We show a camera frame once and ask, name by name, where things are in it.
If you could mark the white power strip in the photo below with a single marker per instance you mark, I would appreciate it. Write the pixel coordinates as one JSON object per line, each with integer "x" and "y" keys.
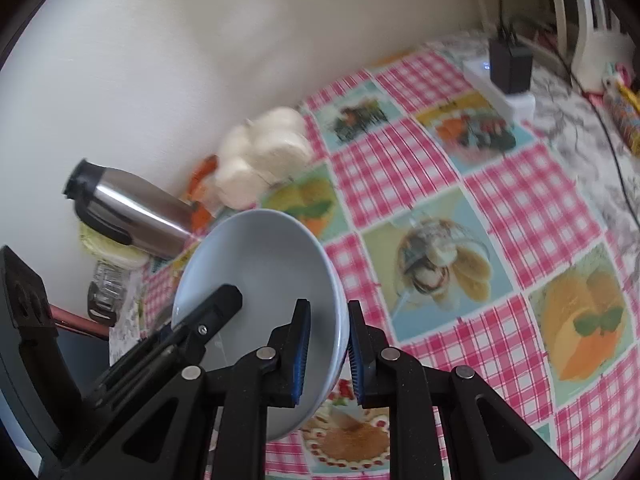
{"x": 515, "y": 105}

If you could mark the pink checkered picture tablecloth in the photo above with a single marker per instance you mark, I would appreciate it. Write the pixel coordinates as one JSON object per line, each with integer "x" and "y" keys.
{"x": 400, "y": 170}

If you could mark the colourful small packet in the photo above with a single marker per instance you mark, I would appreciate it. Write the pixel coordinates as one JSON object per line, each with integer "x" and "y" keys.
{"x": 625, "y": 110}

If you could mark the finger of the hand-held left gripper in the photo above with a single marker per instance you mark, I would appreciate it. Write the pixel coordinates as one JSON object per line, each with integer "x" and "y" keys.
{"x": 215, "y": 310}

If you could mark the bag of white steamed buns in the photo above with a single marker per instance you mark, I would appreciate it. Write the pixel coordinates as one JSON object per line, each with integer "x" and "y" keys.
{"x": 260, "y": 155}

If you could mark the orange snack packet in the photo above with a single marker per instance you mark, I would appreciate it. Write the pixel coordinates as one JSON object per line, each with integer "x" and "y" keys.
{"x": 202, "y": 175}

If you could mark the pale blue bowl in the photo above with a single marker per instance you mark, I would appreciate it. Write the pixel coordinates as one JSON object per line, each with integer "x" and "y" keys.
{"x": 260, "y": 270}

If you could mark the stainless steel thermos jug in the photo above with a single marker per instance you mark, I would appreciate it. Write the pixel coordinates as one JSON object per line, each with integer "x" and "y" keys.
{"x": 135, "y": 210}

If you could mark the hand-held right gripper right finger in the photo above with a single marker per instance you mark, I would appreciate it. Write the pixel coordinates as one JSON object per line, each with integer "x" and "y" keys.
{"x": 357, "y": 355}

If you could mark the white wooden chair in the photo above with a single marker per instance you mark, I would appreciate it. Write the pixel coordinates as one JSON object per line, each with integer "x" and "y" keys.
{"x": 585, "y": 25}

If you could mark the black charger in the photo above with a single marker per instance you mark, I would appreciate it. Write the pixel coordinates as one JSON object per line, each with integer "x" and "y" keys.
{"x": 510, "y": 65}

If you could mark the clear drinking glass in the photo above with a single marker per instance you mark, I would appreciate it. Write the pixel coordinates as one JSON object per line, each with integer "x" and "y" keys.
{"x": 109, "y": 275}

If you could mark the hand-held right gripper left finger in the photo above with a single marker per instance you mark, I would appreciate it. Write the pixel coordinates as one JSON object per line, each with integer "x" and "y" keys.
{"x": 300, "y": 350}

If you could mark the dark blue pink-edged furniture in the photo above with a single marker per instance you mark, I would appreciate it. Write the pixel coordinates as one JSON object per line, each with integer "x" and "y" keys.
{"x": 75, "y": 320}

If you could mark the napa cabbage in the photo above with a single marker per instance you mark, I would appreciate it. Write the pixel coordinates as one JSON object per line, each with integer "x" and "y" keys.
{"x": 100, "y": 248}

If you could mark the dark brown lidded glass jar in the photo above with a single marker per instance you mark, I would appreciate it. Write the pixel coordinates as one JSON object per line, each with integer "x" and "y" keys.
{"x": 100, "y": 312}

